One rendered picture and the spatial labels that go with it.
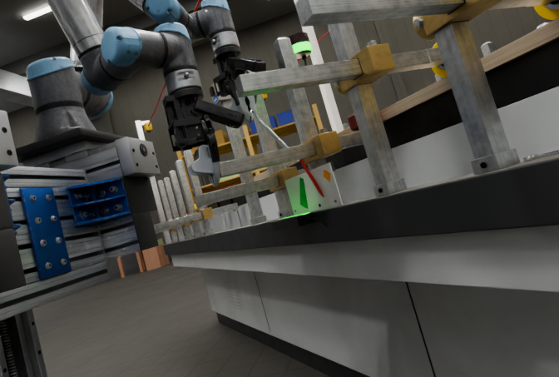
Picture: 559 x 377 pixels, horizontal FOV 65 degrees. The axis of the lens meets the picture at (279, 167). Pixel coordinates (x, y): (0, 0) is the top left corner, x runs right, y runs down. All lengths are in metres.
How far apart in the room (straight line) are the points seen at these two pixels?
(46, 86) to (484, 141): 1.01
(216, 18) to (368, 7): 0.76
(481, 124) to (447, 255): 0.25
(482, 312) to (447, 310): 0.11
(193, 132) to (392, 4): 0.51
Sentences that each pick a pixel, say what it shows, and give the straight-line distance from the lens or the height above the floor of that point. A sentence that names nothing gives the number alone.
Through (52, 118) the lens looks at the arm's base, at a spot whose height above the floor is 1.10.
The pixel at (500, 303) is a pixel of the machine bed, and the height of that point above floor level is 0.41.
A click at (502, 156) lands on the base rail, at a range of 0.69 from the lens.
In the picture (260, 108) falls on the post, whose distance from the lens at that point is 1.34.
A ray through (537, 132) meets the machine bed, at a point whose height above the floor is 0.73.
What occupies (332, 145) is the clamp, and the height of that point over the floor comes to 0.84.
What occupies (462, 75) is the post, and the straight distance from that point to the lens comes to 0.70.
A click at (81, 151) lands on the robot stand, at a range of 1.17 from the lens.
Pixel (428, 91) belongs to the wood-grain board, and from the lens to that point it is 1.04.
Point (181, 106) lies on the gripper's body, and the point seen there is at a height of 1.00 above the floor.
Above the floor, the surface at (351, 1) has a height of 0.94.
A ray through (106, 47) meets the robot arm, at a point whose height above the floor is 1.12.
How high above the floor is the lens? 0.73
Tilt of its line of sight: 5 degrees up
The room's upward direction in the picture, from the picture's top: 16 degrees counter-clockwise
